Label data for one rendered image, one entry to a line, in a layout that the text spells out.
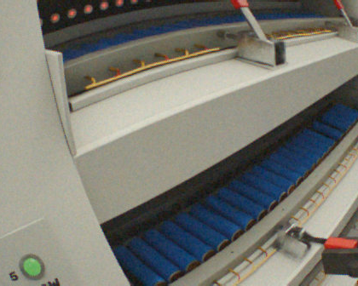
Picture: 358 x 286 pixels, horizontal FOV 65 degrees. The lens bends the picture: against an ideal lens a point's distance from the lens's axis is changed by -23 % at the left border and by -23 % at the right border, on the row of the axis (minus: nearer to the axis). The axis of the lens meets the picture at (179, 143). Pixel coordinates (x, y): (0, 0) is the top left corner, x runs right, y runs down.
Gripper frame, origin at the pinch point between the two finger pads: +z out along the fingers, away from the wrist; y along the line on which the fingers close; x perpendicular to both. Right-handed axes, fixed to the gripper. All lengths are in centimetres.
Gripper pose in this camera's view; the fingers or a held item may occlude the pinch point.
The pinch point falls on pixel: (355, 255)
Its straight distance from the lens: 31.7
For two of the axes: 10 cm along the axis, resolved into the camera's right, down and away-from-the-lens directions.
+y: 7.5, -3.6, 5.5
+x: -3.8, -9.2, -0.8
